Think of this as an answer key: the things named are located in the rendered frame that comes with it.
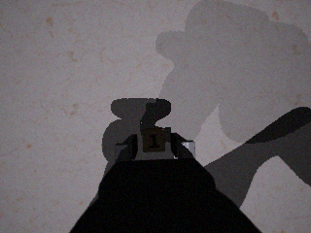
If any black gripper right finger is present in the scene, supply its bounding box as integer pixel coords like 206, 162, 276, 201
170, 133, 195, 159

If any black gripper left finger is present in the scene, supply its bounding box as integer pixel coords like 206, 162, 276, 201
115, 134, 138, 163

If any tan cube with black digit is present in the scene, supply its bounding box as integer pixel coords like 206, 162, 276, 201
142, 127, 165, 152

